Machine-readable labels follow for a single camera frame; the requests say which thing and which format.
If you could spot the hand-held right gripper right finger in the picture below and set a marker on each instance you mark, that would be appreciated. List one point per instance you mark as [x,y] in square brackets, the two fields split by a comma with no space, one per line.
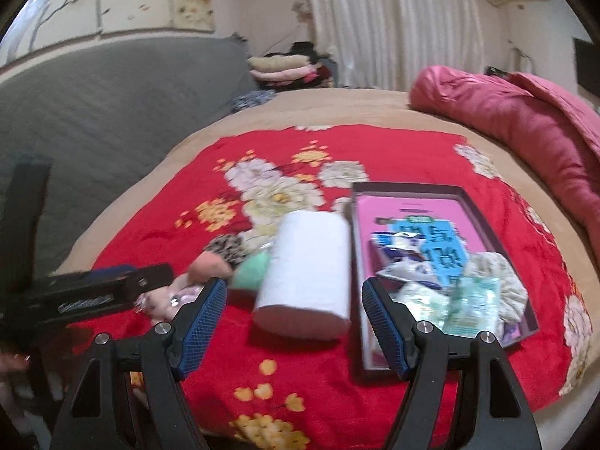
[384,328]

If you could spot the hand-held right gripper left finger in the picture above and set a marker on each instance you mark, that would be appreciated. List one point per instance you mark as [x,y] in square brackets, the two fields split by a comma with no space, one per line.
[204,328]

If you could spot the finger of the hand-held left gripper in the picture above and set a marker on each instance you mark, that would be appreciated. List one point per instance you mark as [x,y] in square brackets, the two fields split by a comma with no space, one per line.
[111,270]
[152,281]

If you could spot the white floral tissue pack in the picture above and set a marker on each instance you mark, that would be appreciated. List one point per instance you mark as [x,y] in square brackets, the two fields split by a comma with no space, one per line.
[422,302]

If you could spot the small white packet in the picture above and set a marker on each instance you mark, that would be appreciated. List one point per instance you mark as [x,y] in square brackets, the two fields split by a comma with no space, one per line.
[408,272]

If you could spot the blue and white packet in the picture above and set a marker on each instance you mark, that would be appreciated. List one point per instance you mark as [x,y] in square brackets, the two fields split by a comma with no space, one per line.
[396,246]

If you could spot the pale green tissue pack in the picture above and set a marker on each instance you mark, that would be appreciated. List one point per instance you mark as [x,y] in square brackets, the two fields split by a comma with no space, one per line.
[471,307]

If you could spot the white teddy bear purple dress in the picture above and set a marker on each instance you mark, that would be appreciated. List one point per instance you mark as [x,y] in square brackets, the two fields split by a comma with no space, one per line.
[511,332]

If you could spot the cream floral ruffled cloth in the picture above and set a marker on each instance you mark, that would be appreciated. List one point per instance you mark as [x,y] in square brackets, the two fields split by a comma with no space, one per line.
[499,267]

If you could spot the grey cardboard box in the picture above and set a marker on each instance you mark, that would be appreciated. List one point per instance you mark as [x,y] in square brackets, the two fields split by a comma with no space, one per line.
[492,225]

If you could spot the person's left hand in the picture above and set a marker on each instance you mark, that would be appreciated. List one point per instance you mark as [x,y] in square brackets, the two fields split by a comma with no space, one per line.
[13,362]

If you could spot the pink plush toy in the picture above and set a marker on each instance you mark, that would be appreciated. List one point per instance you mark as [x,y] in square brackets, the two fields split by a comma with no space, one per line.
[164,302]

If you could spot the green makeup puff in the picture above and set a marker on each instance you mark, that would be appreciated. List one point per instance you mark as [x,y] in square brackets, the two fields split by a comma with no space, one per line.
[251,274]

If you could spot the leopard print scrunchie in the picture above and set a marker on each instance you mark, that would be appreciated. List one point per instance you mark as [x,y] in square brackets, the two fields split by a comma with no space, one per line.
[227,248]

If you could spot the white toilet paper roll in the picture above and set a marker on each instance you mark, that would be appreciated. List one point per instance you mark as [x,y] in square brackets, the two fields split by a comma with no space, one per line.
[304,276]

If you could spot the red floral blanket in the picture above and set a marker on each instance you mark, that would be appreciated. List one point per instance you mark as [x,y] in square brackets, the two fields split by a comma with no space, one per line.
[304,384]

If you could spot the pink and blue book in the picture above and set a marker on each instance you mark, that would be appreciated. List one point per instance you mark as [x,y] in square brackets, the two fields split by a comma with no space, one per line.
[436,215]

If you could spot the grey quilted cover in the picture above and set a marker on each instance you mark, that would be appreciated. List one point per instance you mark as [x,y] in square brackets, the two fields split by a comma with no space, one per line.
[108,117]

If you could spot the blue floral cloth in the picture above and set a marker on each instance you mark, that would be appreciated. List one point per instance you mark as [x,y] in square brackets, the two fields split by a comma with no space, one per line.
[253,101]

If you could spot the pink quilt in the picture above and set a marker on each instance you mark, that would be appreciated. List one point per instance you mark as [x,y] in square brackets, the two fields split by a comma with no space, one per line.
[525,117]

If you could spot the pile of folded clothes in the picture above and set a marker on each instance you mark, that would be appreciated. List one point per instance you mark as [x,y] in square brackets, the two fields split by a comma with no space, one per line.
[290,68]

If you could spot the white curtain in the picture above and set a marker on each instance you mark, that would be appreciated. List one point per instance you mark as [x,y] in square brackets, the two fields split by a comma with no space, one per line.
[398,23]

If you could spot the wall picture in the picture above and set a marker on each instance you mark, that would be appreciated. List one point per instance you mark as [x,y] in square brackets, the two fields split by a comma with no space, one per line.
[117,4]

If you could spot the black wall monitor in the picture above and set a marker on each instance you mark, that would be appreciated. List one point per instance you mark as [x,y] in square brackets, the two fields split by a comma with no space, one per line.
[588,63]

